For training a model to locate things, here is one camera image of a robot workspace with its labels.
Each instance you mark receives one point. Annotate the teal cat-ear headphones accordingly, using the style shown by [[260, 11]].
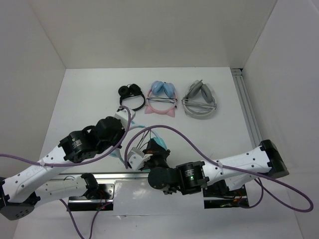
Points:
[[117, 154]]

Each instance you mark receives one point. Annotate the aluminium right side rail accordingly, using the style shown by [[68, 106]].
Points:
[[246, 105]]

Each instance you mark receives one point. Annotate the grey over-ear headphones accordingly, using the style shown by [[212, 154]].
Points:
[[199, 101]]

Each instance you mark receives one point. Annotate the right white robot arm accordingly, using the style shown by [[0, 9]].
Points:
[[223, 175]]

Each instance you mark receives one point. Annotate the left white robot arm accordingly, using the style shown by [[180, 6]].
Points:
[[22, 193]]

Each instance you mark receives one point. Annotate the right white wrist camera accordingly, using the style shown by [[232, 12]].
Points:
[[136, 159]]

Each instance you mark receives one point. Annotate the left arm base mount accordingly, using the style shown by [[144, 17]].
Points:
[[103, 199]]

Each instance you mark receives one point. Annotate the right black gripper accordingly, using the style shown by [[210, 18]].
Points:
[[154, 148]]

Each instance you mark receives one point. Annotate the pink and blue cat-ear headphones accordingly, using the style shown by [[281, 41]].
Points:
[[161, 92]]

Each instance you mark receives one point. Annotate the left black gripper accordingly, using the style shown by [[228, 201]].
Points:
[[121, 131]]

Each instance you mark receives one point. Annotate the small black headphones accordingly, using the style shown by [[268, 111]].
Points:
[[131, 91]]

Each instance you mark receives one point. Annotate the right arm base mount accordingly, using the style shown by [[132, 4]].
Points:
[[218, 196]]

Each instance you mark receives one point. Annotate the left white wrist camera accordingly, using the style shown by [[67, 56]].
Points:
[[123, 113]]

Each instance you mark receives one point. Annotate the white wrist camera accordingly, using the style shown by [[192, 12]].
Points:
[[136, 159], [123, 113]]

